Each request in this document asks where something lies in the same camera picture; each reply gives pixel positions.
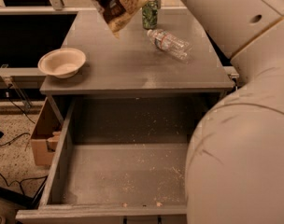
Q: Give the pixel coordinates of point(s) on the grey cabinet counter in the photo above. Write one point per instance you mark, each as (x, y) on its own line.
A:
(129, 65)

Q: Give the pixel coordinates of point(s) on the cardboard box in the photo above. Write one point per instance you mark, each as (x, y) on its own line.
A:
(45, 136)

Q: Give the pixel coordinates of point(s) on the white paper bowl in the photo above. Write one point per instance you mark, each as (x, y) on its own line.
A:
(62, 63)

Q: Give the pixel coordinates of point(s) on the grey metal rail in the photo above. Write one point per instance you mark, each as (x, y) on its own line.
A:
(26, 78)

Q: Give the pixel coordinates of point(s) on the green soda can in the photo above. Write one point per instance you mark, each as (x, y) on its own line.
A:
(150, 14)

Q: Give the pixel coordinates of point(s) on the grey open drawer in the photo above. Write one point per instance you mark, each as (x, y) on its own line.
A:
(120, 161)

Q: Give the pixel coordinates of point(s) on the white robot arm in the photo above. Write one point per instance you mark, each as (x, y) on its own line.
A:
(235, 161)

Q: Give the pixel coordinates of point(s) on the clear plastic water bottle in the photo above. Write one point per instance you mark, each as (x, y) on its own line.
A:
(169, 43)

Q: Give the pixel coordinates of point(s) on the brown chip bag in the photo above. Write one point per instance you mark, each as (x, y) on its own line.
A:
(118, 13)

